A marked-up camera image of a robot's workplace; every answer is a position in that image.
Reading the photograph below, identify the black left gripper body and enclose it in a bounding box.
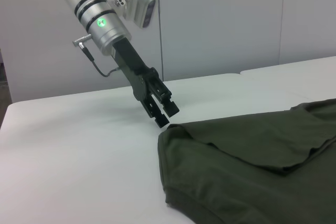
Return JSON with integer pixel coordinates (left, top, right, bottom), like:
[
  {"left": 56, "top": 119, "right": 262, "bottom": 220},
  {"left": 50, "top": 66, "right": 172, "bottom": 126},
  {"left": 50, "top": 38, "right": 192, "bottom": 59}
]
[{"left": 111, "top": 38, "right": 173, "bottom": 102}]

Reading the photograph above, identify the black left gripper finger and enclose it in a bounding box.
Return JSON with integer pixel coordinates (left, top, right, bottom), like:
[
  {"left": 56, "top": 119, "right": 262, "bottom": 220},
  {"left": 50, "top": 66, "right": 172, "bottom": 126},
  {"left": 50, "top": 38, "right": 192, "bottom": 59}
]
[
  {"left": 153, "top": 79, "right": 181, "bottom": 118},
  {"left": 142, "top": 94, "right": 171, "bottom": 129}
]

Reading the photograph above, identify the dark green t-shirt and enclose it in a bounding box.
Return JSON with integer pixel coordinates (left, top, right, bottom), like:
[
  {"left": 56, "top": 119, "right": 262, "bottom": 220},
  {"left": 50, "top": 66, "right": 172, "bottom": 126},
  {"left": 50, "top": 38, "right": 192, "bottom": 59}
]
[{"left": 157, "top": 98, "right": 336, "bottom": 224}]

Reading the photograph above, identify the dark left arm cable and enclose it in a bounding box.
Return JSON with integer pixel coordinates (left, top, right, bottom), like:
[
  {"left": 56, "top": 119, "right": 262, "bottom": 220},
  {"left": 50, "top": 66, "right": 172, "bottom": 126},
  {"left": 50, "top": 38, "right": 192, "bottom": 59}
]
[{"left": 86, "top": 46, "right": 122, "bottom": 77}]

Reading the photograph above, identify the silver left arm cable plug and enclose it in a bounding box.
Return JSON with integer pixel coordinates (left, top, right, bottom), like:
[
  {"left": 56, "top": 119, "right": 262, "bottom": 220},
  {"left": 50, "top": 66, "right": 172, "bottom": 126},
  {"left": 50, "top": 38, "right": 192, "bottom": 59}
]
[{"left": 71, "top": 34, "right": 93, "bottom": 49}]

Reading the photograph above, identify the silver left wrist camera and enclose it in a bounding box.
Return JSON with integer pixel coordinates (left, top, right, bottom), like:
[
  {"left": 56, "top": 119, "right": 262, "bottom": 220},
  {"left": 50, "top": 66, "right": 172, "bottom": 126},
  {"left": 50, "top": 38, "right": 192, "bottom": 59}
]
[{"left": 113, "top": 0, "right": 158, "bottom": 29}]

